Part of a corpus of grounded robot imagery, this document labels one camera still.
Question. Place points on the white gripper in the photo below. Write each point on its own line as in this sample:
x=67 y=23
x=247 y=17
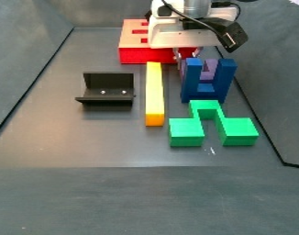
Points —
x=166 y=31

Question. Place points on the purple U-shaped block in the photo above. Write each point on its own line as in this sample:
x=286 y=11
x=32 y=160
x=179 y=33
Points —
x=208 y=70

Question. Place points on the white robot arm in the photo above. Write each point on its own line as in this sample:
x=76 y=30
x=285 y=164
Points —
x=192 y=24

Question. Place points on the red puzzle board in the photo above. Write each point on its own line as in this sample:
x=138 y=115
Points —
x=134 y=48

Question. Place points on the black angle fixture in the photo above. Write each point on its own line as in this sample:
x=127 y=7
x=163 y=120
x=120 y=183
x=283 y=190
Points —
x=107 y=88

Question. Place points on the blue U-shaped block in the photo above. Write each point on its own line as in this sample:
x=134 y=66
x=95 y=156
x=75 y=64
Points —
x=194 y=89

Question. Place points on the yellow long bar block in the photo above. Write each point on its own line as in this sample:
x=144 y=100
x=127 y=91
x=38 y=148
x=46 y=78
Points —
x=154 y=113

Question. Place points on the green zigzag block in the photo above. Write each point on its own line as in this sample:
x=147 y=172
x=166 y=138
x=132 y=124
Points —
x=235 y=131

